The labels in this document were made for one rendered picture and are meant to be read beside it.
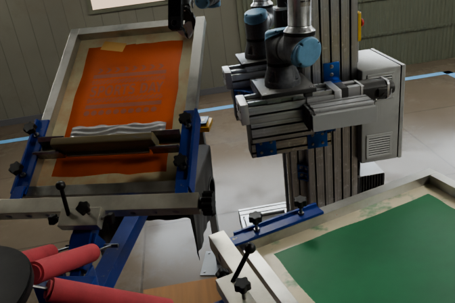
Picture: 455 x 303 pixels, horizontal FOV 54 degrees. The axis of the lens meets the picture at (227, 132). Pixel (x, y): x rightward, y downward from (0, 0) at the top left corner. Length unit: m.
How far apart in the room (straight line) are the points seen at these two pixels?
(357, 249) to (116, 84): 1.06
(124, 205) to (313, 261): 0.58
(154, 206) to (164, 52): 0.72
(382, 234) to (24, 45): 4.99
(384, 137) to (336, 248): 0.94
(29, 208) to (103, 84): 0.57
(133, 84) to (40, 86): 4.21
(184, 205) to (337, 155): 1.11
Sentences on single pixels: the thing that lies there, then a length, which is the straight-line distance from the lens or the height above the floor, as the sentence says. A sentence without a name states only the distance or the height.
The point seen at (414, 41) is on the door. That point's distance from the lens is 6.40.
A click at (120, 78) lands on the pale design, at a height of 1.38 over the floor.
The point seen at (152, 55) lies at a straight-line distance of 1.84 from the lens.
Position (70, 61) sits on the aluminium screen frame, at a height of 1.45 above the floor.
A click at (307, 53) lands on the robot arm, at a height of 1.42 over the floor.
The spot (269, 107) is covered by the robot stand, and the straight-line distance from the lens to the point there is 1.83.
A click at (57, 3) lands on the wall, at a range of 5.65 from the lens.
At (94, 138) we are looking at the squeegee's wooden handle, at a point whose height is 1.29.
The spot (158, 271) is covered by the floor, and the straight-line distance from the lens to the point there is 2.92.
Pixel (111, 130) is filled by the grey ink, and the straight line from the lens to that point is 1.65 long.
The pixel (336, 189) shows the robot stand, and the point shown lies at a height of 0.61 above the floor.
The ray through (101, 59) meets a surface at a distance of 1.91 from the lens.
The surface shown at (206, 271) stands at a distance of 2.83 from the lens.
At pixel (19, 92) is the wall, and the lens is 6.02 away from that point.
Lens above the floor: 1.85
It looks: 24 degrees down
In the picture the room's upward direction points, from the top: 7 degrees counter-clockwise
